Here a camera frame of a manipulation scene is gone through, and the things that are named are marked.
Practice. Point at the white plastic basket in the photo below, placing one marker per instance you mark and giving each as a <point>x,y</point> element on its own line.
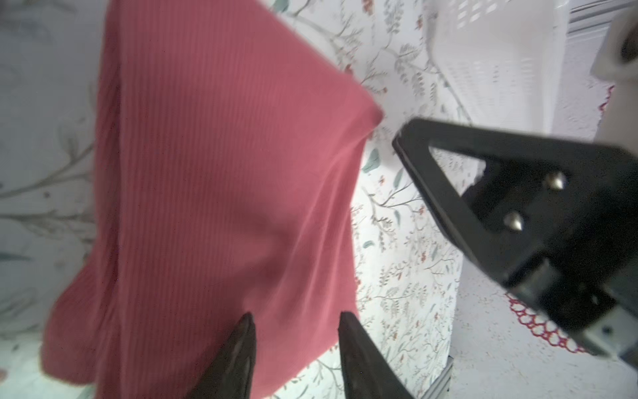
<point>503,59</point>

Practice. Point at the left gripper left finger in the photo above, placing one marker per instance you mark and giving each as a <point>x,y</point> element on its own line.
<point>230,375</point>

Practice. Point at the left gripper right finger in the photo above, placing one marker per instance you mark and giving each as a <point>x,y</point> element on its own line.
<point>365,372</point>

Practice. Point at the pink tank top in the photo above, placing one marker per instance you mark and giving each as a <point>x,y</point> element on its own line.
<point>227,153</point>

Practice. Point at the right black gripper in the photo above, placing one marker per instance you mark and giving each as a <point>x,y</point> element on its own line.
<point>553,222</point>

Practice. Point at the floral table mat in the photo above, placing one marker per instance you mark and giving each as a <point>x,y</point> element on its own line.
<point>407,274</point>

